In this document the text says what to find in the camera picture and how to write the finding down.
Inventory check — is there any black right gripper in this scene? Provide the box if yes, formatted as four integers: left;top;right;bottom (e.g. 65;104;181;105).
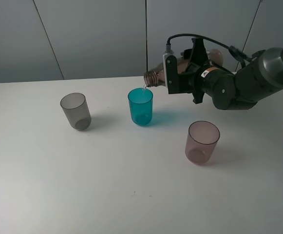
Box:
177;38;219;104

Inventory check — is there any brown translucent water bottle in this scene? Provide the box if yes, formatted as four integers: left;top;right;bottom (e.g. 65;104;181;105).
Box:
144;49;224;87

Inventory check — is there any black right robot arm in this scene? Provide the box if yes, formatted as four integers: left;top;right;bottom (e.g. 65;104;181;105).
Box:
175;38;283;110

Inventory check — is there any pink translucent plastic cup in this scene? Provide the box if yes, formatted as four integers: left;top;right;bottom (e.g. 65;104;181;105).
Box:
185;121;220;165

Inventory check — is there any teal translucent plastic cup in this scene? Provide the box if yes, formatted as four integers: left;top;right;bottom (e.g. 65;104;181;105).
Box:
128;88;153;126

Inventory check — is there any grey translucent plastic cup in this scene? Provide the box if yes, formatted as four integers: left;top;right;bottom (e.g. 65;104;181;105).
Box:
60;93;92;131

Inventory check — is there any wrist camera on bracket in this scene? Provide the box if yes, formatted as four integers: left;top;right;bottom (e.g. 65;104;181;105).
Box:
163;51;179;94

